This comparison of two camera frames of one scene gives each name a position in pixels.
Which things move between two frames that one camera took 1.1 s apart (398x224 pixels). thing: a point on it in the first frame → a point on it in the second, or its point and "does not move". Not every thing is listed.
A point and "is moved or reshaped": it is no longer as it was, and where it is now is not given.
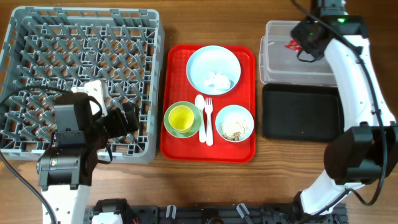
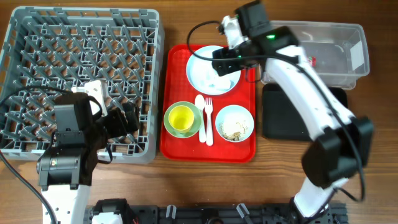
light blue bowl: x=234 y=123 does not move
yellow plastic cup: x=181 y=118 does not move
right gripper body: x=301 y=32 → x=237 y=51
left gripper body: x=114 y=125 does not move
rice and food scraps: x=233 y=130 does not move
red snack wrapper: x=294 y=45 is moved or reshaped
